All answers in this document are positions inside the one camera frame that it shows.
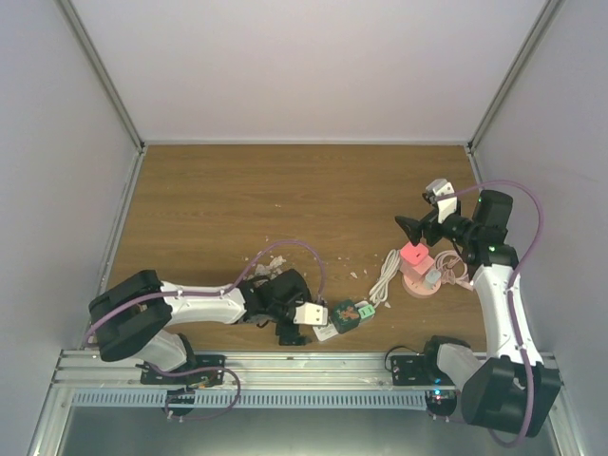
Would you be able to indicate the dark green cube plug adapter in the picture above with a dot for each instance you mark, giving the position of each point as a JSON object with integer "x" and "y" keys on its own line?
{"x": 345, "y": 316}

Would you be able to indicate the slotted grey cable duct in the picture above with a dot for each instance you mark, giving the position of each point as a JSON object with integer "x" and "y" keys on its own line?
{"x": 254, "y": 399}

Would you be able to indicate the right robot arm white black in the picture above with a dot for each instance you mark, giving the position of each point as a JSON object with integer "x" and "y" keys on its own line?
{"x": 511, "y": 390}

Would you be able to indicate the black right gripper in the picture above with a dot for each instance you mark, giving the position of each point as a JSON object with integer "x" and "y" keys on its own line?
{"x": 416, "y": 233}

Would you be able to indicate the red pink charger plug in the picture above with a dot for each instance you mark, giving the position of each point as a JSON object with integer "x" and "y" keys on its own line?
{"x": 413, "y": 254}

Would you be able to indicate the pink round socket tower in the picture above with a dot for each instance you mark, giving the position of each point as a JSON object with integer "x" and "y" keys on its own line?
{"x": 413, "y": 278}

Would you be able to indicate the light green plug adapter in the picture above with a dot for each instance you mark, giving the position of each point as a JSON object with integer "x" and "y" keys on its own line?
{"x": 366, "y": 311}

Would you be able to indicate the white power strip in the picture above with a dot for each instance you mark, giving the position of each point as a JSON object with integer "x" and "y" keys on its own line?
{"x": 325, "y": 333}

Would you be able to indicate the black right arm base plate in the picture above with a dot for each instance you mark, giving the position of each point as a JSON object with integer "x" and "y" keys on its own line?
{"x": 408, "y": 369}

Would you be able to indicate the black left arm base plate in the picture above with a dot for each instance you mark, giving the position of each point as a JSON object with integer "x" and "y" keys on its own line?
{"x": 205, "y": 371}

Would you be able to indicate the small grey white plug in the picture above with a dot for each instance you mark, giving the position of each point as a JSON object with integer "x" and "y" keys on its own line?
{"x": 433, "y": 278}

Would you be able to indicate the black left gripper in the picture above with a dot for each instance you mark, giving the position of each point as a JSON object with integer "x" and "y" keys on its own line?
{"x": 295, "y": 340}

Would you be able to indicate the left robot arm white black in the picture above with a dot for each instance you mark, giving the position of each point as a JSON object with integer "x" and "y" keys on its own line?
{"x": 132, "y": 320}

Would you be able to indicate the aluminium front rail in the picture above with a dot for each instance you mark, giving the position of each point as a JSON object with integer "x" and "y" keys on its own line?
{"x": 256, "y": 370}

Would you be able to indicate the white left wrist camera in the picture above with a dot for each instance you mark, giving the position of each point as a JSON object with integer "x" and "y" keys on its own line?
{"x": 311, "y": 314}

